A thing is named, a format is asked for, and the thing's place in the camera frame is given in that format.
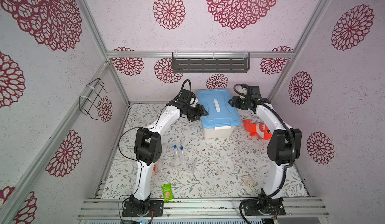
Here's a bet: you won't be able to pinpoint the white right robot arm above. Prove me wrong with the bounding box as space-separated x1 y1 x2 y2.
229 96 302 218

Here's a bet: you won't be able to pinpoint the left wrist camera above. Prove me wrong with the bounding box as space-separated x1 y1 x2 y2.
176 79 198 107

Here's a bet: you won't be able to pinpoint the white plastic storage bin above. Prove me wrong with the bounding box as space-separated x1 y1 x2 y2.
202 122 236 139

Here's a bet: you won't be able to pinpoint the green snack packet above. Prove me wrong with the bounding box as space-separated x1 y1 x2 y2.
161 183 174 203

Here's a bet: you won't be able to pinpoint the aluminium frame post right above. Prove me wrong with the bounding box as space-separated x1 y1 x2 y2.
268 0 333 102

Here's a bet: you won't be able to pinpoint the grey wall shelf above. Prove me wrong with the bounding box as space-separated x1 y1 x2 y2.
171 52 251 74

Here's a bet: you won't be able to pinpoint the blue plastic bin lid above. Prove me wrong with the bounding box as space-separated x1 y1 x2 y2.
197 89 242 129

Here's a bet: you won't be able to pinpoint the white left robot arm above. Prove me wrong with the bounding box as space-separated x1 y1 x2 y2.
124 104 208 216

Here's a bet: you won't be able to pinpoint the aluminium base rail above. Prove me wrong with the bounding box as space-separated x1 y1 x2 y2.
77 197 330 221

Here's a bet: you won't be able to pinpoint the black wire wall rack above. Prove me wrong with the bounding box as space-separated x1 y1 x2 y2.
78 78 113 123

